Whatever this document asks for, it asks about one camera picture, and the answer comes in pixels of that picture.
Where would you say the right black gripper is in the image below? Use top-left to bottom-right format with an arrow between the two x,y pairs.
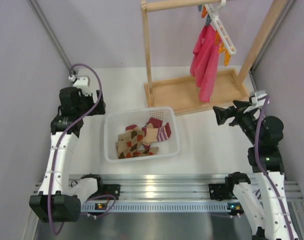
213,99 -> 262,145

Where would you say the orange end clothespin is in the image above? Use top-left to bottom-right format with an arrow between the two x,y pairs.
224,50 -> 231,67

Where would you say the striped beige maroon sock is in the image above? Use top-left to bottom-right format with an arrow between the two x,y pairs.
142,123 -> 171,144

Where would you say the white plastic clip hanger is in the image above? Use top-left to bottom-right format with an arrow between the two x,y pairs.
204,0 -> 236,56

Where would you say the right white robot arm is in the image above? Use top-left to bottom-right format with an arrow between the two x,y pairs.
213,99 -> 299,240

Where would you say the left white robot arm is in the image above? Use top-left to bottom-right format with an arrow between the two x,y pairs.
29,86 -> 120,224

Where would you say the white plastic basket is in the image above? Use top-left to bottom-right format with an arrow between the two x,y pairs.
104,106 -> 181,163

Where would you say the wooden drying rack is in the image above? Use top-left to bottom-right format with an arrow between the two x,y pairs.
140,0 -> 293,115

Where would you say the pink towel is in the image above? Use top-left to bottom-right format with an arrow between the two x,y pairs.
190,25 -> 219,103

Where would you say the argyle beige brown sock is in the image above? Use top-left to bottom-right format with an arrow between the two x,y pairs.
115,126 -> 145,159

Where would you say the orange middle clothespin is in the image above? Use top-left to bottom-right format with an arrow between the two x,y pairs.
215,31 -> 225,54

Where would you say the orange upper clothespin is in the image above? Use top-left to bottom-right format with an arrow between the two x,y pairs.
198,5 -> 211,27

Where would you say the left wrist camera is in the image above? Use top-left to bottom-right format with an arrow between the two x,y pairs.
68,74 -> 91,96

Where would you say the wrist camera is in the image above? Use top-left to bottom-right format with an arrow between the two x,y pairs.
68,74 -> 91,96
249,90 -> 267,108

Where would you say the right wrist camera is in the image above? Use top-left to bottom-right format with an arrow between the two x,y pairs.
249,90 -> 267,108

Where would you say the aluminium mounting rail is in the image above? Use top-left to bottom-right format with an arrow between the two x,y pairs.
31,173 -> 304,213

